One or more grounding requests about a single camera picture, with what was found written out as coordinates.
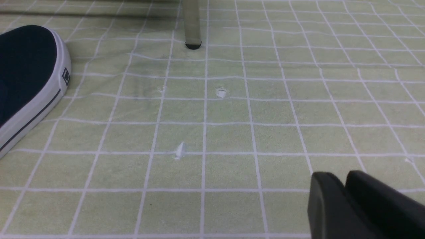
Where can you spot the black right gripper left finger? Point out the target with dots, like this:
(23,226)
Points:
(334,214)

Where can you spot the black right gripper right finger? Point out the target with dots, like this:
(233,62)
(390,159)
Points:
(394,214)

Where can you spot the navy slip-on shoe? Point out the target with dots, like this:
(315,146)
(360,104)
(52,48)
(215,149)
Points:
(35,71)

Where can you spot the silver metal shoe rack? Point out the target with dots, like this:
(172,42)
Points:
(191,19)

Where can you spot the green checkered table cloth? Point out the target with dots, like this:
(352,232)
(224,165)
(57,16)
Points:
(156,141)

